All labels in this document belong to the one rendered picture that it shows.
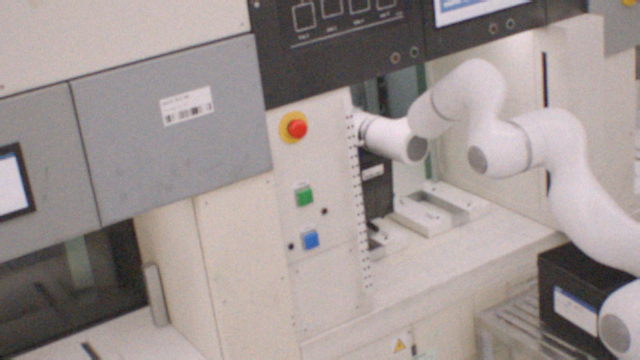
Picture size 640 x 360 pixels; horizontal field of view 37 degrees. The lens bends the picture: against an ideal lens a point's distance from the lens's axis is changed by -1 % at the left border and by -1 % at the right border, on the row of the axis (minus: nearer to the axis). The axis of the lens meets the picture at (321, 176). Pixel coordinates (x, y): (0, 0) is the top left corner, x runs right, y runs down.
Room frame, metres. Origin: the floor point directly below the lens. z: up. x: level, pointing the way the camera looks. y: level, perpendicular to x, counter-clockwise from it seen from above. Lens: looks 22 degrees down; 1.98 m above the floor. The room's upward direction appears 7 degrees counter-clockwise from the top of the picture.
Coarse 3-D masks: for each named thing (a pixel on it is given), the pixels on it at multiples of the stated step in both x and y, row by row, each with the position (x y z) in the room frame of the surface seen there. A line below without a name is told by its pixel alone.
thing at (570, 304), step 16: (544, 256) 1.92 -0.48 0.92; (560, 256) 1.94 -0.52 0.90; (576, 256) 1.96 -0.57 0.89; (544, 272) 1.88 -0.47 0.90; (560, 272) 1.83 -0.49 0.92; (576, 272) 1.96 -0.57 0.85; (592, 272) 1.98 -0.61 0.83; (608, 272) 2.00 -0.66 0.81; (624, 272) 2.02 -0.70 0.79; (544, 288) 1.88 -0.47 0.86; (560, 288) 1.83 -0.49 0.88; (576, 288) 1.78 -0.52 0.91; (592, 288) 1.73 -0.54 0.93; (608, 288) 1.99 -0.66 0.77; (544, 304) 1.88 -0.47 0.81; (560, 304) 1.83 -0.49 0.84; (576, 304) 1.78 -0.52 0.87; (592, 304) 1.73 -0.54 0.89; (544, 320) 1.89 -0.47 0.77; (560, 320) 1.83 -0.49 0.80; (576, 320) 1.78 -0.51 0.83; (592, 320) 1.73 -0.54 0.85; (576, 336) 1.78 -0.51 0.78; (592, 336) 1.74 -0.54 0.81; (592, 352) 1.74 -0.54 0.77; (608, 352) 1.69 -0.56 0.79
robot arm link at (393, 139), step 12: (384, 120) 2.04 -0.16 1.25; (396, 120) 2.03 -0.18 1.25; (372, 132) 2.02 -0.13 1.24; (384, 132) 1.99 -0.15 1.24; (396, 132) 1.97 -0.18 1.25; (408, 132) 1.95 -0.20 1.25; (372, 144) 2.01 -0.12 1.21; (384, 144) 1.98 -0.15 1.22; (396, 144) 1.95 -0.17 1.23; (408, 144) 1.93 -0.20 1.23; (420, 144) 1.95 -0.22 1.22; (384, 156) 2.01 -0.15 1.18; (396, 156) 1.95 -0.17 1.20; (408, 156) 1.93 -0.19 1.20; (420, 156) 1.95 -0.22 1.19
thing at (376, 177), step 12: (372, 156) 2.15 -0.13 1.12; (360, 168) 2.14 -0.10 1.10; (372, 168) 2.15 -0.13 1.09; (384, 168) 2.17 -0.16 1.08; (360, 180) 2.14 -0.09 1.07; (372, 180) 2.16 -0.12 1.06; (384, 180) 2.18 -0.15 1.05; (372, 192) 2.16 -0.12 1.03; (384, 192) 2.18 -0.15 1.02; (372, 204) 2.16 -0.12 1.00; (384, 204) 2.18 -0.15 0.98; (372, 216) 2.16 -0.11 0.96; (384, 216) 2.18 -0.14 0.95; (372, 228) 2.18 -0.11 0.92
